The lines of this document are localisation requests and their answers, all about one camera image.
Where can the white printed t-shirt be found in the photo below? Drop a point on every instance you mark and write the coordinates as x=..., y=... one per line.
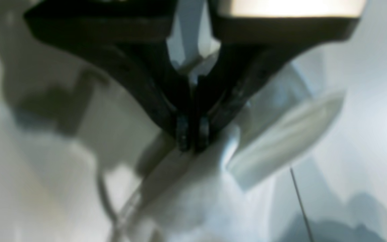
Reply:
x=81, y=162

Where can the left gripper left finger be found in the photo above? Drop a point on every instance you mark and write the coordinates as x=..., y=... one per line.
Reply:
x=128, y=40

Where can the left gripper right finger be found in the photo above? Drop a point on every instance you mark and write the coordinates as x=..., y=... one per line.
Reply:
x=257, y=39

